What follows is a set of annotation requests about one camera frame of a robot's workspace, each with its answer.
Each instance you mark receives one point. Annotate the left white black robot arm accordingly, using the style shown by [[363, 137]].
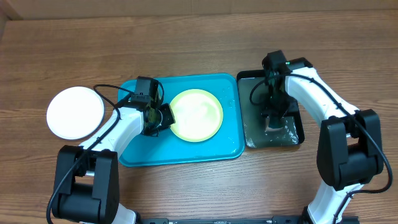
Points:
[[86, 187]]

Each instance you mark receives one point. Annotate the blue plastic tray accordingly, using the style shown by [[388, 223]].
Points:
[[167, 148]]

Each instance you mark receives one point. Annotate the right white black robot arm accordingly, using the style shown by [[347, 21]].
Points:
[[349, 150]]

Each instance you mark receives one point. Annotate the green dish sponge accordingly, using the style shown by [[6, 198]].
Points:
[[275, 126]]

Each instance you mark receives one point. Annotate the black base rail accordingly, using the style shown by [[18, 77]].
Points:
[[273, 220]]

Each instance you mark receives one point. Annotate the white plate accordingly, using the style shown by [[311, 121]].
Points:
[[75, 113]]

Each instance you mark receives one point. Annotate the yellow plate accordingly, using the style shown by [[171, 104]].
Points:
[[198, 115]]

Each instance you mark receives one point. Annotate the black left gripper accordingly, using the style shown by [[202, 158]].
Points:
[[168, 119]]

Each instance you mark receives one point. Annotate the black water tray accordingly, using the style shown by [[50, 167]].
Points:
[[256, 121]]

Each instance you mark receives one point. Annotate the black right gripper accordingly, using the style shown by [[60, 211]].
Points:
[[277, 112]]

